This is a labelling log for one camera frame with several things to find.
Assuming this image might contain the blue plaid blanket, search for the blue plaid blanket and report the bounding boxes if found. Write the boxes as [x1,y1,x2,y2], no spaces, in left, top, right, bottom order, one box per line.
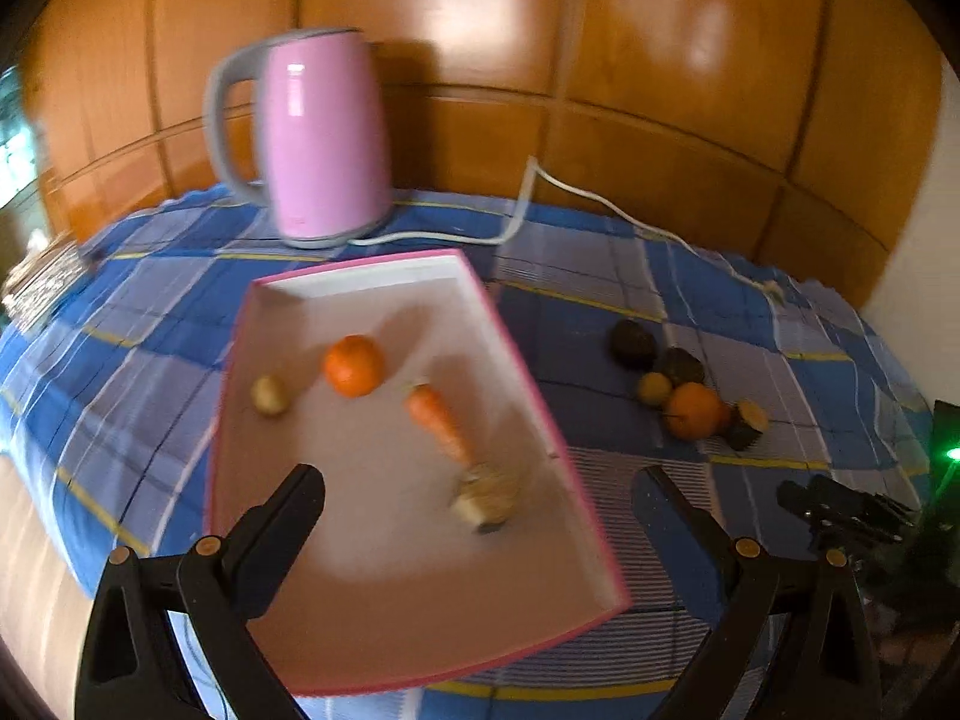
[0,184,931,720]

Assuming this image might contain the dark eggplant piece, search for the dark eggplant piece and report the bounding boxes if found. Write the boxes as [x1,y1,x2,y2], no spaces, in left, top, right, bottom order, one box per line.
[726,399,770,452]

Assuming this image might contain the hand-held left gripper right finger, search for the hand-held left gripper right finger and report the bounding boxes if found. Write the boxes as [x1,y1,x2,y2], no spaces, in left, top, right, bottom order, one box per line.
[630,465,886,720]

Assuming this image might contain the small orange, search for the small orange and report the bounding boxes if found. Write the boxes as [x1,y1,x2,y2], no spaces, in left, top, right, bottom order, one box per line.
[323,334,386,398]

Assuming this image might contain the pink electric kettle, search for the pink electric kettle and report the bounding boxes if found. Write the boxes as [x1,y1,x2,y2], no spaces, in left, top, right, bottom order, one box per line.
[206,28,395,250]

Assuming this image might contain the pale-faced eggplant piece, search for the pale-faced eggplant piece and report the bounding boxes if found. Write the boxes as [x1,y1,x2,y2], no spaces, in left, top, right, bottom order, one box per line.
[450,463,521,536]

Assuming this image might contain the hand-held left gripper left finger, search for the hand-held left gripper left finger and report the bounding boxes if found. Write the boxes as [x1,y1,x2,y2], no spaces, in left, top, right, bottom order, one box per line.
[73,463,327,720]

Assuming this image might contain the white power cord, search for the white power cord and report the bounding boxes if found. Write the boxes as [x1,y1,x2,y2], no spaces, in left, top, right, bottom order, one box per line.
[349,156,785,305]

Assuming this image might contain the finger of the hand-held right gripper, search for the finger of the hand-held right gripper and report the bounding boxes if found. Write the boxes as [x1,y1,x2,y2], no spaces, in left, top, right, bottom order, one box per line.
[776,474,920,545]

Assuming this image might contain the orange carrot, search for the orange carrot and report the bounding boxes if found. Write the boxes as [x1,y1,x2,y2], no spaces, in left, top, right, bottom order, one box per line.
[403,382,473,466]

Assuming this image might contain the wooden wardrobe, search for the wooden wardrobe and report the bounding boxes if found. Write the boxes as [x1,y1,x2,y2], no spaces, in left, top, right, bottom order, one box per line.
[22,0,942,308]

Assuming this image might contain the beige round potato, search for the beige round potato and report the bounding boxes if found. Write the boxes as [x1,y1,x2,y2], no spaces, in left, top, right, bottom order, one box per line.
[250,375,290,417]

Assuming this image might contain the dark brown avocado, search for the dark brown avocado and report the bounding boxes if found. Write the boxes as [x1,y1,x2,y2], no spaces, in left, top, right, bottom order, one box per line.
[609,319,658,370]
[652,347,706,389]

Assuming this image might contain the pink shallow box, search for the pink shallow box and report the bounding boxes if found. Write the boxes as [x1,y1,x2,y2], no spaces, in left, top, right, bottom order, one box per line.
[204,247,632,697]

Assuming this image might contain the large orange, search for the large orange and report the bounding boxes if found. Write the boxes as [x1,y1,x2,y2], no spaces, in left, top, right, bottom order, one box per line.
[664,382,725,441]

